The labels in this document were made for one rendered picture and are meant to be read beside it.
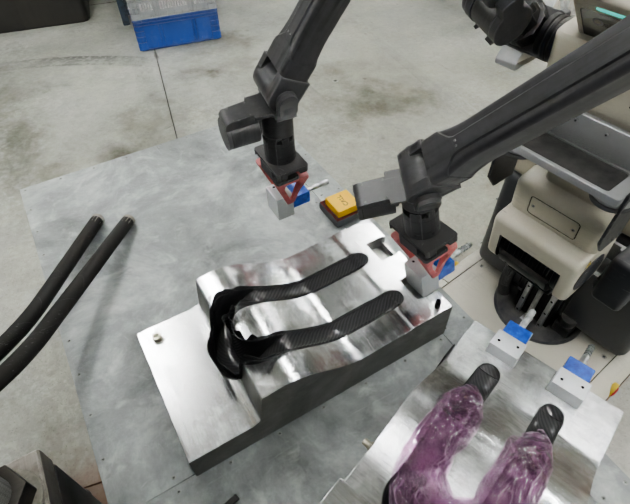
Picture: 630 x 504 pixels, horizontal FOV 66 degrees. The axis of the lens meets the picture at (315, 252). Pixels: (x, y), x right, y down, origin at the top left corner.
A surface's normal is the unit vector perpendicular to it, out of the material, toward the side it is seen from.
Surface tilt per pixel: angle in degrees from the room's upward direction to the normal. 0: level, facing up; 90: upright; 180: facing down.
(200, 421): 0
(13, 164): 0
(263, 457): 0
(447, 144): 69
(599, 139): 90
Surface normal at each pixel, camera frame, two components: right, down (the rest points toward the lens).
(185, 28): 0.35, 0.70
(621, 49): -0.86, 0.06
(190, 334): -0.01, -0.67
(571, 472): 0.31, -0.86
